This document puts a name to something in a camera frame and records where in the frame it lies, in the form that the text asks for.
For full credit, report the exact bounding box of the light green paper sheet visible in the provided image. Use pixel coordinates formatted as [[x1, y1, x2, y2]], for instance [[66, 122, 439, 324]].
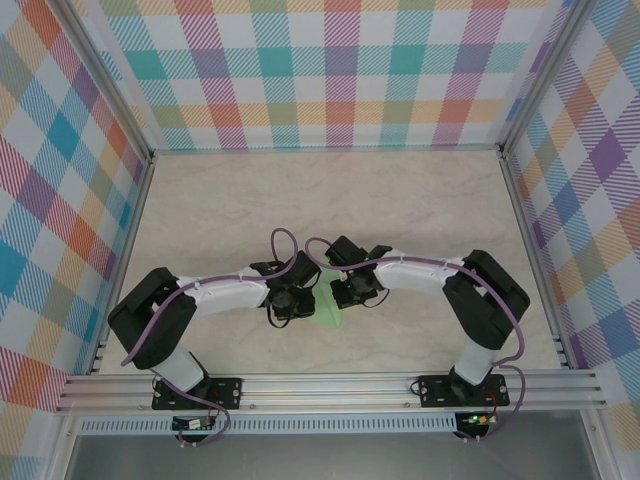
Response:
[[312, 269, 346, 329]]

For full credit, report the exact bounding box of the thin black right gripper cable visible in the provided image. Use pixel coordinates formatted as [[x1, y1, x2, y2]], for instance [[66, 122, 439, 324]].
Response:
[[359, 287, 389, 309]]

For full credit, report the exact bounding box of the wide aluminium mounting rail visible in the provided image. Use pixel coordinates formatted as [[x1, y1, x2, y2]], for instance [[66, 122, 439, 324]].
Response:
[[54, 369, 609, 414]]

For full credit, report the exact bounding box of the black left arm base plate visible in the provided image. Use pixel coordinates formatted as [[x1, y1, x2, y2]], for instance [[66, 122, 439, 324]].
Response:
[[151, 378, 245, 411]]

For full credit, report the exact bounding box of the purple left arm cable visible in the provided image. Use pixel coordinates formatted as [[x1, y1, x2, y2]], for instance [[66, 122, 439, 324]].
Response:
[[121, 228, 301, 449]]

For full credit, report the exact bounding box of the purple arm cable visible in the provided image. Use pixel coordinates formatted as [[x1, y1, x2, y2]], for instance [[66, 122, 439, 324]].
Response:
[[121, 228, 301, 449], [304, 236, 527, 444]]

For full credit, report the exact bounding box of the slotted grey cable tray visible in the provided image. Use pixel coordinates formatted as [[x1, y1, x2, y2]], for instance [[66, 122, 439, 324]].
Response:
[[78, 412, 459, 435]]

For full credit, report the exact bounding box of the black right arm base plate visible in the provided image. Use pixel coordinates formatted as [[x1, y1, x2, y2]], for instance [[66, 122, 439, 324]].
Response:
[[418, 373, 511, 409]]

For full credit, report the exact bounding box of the aluminium frame rail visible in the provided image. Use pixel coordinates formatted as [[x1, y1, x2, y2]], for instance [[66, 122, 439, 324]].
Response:
[[499, 152, 574, 371], [149, 144, 506, 157], [88, 157, 156, 376]]

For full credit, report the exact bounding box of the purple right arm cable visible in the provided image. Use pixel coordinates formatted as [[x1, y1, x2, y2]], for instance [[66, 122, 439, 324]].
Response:
[[304, 236, 527, 444]]

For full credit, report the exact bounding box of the aluminium frame post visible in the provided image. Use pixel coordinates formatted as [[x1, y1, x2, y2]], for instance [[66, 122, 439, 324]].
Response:
[[499, 0, 596, 156], [47, 414, 84, 480], [49, 0, 155, 164], [579, 409, 616, 480]]

